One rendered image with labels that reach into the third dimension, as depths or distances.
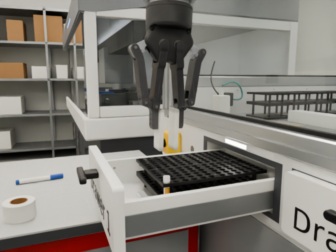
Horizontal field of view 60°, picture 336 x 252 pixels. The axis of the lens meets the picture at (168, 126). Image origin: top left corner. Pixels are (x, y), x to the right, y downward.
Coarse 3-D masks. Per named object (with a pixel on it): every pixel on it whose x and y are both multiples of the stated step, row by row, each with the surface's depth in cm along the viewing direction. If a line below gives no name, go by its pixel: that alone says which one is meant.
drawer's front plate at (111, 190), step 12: (96, 156) 58; (96, 168) 56; (108, 168) 50; (96, 180) 57; (108, 180) 44; (108, 192) 44; (120, 192) 42; (96, 204) 59; (108, 204) 45; (120, 204) 42; (108, 216) 45; (120, 216) 42; (120, 228) 42; (108, 240) 47; (120, 240) 43
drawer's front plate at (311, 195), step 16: (288, 176) 48; (304, 176) 46; (288, 192) 48; (304, 192) 45; (320, 192) 43; (288, 208) 49; (304, 208) 45; (320, 208) 43; (288, 224) 49; (304, 224) 46; (320, 224) 43; (304, 240) 46; (320, 240) 43
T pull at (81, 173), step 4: (76, 168) 56; (80, 168) 55; (76, 172) 56; (80, 172) 53; (84, 172) 53; (88, 172) 53; (92, 172) 53; (96, 172) 53; (80, 176) 51; (84, 176) 51; (88, 176) 53; (92, 176) 53; (96, 176) 53; (80, 180) 50; (84, 180) 50
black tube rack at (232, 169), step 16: (160, 160) 65; (176, 160) 65; (192, 160) 65; (208, 160) 65; (224, 160) 65; (240, 160) 66; (144, 176) 63; (176, 176) 54; (192, 176) 55; (208, 176) 55; (224, 176) 55; (240, 176) 63; (160, 192) 55
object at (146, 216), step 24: (120, 168) 68; (264, 168) 64; (192, 192) 48; (216, 192) 50; (240, 192) 52; (264, 192) 54; (144, 216) 45; (168, 216) 47; (192, 216) 49; (216, 216) 50
